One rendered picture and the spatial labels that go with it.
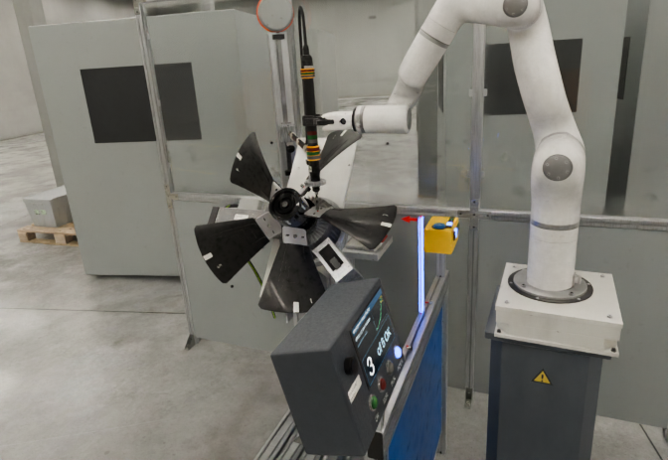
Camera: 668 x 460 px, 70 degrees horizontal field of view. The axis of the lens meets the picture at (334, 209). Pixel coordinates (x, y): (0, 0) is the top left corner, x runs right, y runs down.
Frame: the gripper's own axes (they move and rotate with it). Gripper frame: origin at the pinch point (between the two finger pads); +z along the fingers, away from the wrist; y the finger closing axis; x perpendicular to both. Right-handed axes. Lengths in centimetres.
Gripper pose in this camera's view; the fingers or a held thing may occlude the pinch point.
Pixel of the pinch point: (311, 119)
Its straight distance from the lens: 153.7
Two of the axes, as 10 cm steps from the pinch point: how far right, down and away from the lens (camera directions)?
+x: -0.5, -9.5, -3.0
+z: -9.3, -0.6, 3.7
